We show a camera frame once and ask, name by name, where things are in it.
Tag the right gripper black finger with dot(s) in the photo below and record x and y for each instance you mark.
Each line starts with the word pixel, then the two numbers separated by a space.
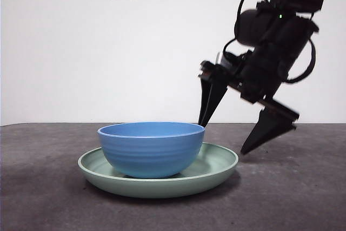
pixel 206 101
pixel 267 131

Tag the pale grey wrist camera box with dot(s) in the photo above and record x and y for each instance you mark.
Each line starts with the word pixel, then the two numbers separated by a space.
pixel 226 63

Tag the blue ribbed bowl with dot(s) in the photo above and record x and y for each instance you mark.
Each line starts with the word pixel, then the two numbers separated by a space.
pixel 148 155

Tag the pale green round plate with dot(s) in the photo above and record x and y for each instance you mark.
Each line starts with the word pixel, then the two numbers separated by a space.
pixel 162 189

